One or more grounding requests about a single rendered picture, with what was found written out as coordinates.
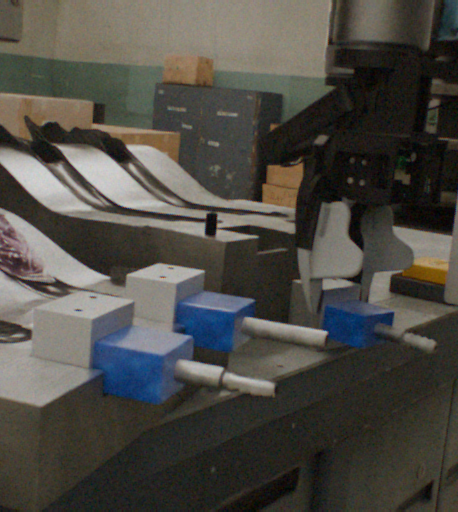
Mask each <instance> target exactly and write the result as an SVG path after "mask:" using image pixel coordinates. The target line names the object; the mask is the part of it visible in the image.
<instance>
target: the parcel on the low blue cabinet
mask: <svg viewBox="0 0 458 512"><path fill-rule="evenodd" d="M162 82H163V83H166V84H180V85H194V86H206V87H212V83H213V59H210V58H206V57H204V56H199V55H165V57H164V71H163V79H162Z"/></svg>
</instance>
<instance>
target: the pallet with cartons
mask: <svg viewBox="0 0 458 512"><path fill-rule="evenodd" d="M93 129H100V130H102V131H103V132H107V133H109V134H110V135H111V137H112V138H113V137H114V138H120V139H122V140H123V141H124V142H125V144H140V146H148V147H151V148H154V149H156V150H158V151H160V152H161V153H163V154H164V155H166V156H167V157H168V158H171V159H172V160H173V161H174V162H176V163H177V164H178V156H179V142H180V133H172V132H161V131H152V130H142V129H133V128H124V127H114V126H105V125H96V124H93Z"/></svg>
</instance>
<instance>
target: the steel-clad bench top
mask: <svg viewBox="0 0 458 512"><path fill-rule="evenodd" d="M234 203H237V204H245V205H253V206H263V207H274V208H283V209H291V210H296V209H292V208H286V207H280V206H275V205H268V204H262V203H256V202H251V201H245V200H237V201H234ZM393 231H394V233H395V234H397V235H398V236H399V237H400V238H401V239H403V240H404V241H405V242H407V243H408V244H409V245H410V246H411V248H412V249H413V252H414V259H418V258H423V257H431V258H436V259H441V260H446V261H448V260H450V253H451V245H452V237H453V236H447V235H442V234H436V233H430V232H424V231H418V230H412V229H406V228H400V227H394V226H393ZM401 271H403V270H394V271H381V273H375V274H374V278H373V282H372V285H371V288H369V296H368V304H373V305H376V306H379V307H383V308H386V309H390V310H392V311H394V316H393V324H392V327H394V328H398V329H401V330H404V331H407V332H409V331H412V330H415V329H417V328H420V327H424V326H426V325H429V323H432V322H434V321H437V320H440V319H442V318H445V317H448V316H451V315H454V314H457V313H458V305H456V306H450V305H445V304H441V303H436V302H432V301H427V300H423V299H417V297H413V296H409V295H404V294H400V293H394V292H390V291H389V282H390V276H391V275H392V274H397V273H401ZM359 350H362V349H357V347H354V346H351V345H344V346H339V347H335V349H330V350H326V351H321V352H315V351H312V350H309V349H306V347H304V346H301V345H297V344H290V343H285V342H280V341H274V340H268V339H262V338H254V339H251V340H249V341H247V342H246V343H243V344H242V345H241V346H239V348H238V349H236V350H235V351H234V352H232V353H229V361H228V368H227V372H229V374H231V372H232V371H233V370H235V371H237V372H238V374H240V375H241V376H242V375H243V372H246V374H248V375H250V376H251V377H253V378H254V377H255V376H256V375H257V376H259V377H260V378H262V379H263V380H265V379H266V378H267V377H268V378H270V379H272V380H273V381H275V382H276V381H279V380H282V379H284V378H287V377H290V376H292V375H296V374H299V372H301V371H304V370H307V369H309V368H312V367H315V366H317V365H321V364H324V363H326V362H329V361H332V360H334V359H337V358H340V357H342V356H346V355H349V354H351V353H354V352H357V351H359ZM237 395H240V393H239V390H237V391H231V392H230V391H229V390H228V388H227V387H224V388H223V389H222V390H216V389H211V388H207V387H203V388H201V389H200V390H199V391H198V392H196V393H195V394H194V395H191V396H190V397H189V398H187V400H186V401H185V402H184V403H182V404H181V405H180V406H178V407H177V408H176V409H174V410H173V411H172V412H170V413H169V414H167V415H166V416H164V417H163V418H162V419H160V420H159V421H158V422H156V423H155V424H154V425H152V427H151V428H154V427H157V425H159V424H162V423H165V422H167V421H171V420H174V419H176V418H179V417H182V416H184V415H187V414H190V413H192V412H196V411H199V410H201V409H204V408H207V407H209V406H212V405H215V404H217V403H221V402H224V401H226V400H229V398H232V397H234V396H237ZM151 428H150V429H151Z"/></svg>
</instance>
